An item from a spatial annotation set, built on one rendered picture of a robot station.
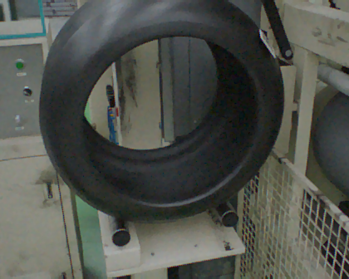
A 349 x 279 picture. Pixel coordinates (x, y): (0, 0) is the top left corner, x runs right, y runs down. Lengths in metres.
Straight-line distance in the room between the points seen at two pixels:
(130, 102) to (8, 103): 0.51
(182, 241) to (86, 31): 0.63
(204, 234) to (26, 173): 0.76
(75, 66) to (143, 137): 0.53
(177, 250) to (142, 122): 0.41
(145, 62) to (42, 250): 0.95
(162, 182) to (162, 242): 0.18
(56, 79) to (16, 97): 0.73
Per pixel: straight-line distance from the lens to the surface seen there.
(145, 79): 1.29
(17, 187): 1.72
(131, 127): 1.34
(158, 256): 1.17
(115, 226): 1.09
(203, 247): 1.19
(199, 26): 0.90
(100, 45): 0.87
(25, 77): 1.60
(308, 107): 1.46
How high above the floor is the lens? 1.56
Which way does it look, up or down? 25 degrees down
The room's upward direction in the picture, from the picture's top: 1 degrees counter-clockwise
